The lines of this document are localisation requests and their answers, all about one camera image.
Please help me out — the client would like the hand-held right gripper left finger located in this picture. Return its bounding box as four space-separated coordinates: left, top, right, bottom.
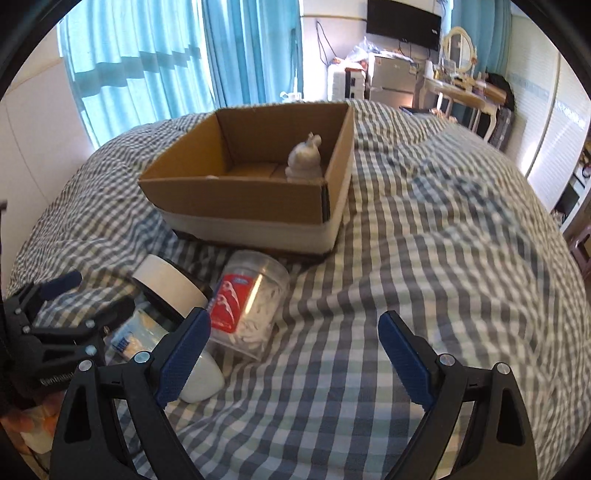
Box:
50 308 212 480

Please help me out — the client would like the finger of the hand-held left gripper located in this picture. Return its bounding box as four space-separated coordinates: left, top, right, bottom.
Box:
4 271 83 324
28 298 136 356

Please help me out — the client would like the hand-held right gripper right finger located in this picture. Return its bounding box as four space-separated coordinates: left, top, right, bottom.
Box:
378 311 539 480

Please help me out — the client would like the white rounded cup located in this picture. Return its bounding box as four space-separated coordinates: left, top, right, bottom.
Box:
178 351 225 403

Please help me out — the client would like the blue white cotton swab packet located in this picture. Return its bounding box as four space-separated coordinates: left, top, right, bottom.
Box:
105 309 174 365

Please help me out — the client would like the black jar with white lid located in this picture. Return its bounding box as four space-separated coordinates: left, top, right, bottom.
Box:
132 257 214 324

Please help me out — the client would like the clear jar of floss picks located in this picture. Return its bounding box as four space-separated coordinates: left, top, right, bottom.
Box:
205 250 291 361

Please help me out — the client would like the brown cardboard box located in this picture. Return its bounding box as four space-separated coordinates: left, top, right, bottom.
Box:
139 102 356 257

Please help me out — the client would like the orange patterned cloth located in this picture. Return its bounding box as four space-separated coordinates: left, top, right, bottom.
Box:
0 392 61 462

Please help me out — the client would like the grey checkered blanket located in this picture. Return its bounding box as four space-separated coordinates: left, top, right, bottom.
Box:
4 99 583 480

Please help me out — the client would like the white plush toy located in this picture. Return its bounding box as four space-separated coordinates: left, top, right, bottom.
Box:
286 132 324 182

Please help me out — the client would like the blue curtain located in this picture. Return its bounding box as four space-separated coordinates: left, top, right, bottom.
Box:
450 0 513 75
203 0 303 109
58 0 218 148

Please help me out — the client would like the dark suitcase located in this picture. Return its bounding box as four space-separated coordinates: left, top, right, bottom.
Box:
489 108 515 148

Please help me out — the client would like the cream dressing table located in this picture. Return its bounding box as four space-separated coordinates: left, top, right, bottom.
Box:
418 74 502 139

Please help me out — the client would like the silver small fridge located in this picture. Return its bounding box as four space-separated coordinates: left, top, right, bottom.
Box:
367 52 426 109

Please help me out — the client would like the white wardrobe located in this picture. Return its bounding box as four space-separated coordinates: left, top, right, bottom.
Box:
503 28 591 213

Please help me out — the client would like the white floor appliance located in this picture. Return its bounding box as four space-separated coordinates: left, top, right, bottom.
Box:
327 65 368 101

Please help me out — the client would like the black bag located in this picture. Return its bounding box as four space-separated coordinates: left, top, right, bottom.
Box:
485 72 515 112

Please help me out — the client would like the clear plastic bag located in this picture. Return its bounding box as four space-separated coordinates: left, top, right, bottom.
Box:
344 37 384 70

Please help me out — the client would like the cream oval mirror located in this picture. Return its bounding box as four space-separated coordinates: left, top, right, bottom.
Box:
441 27 476 75

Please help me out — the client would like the black wall cable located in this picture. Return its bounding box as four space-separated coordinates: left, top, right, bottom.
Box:
315 19 342 65

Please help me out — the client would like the black wall television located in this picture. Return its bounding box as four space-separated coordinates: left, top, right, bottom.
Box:
366 0 441 51

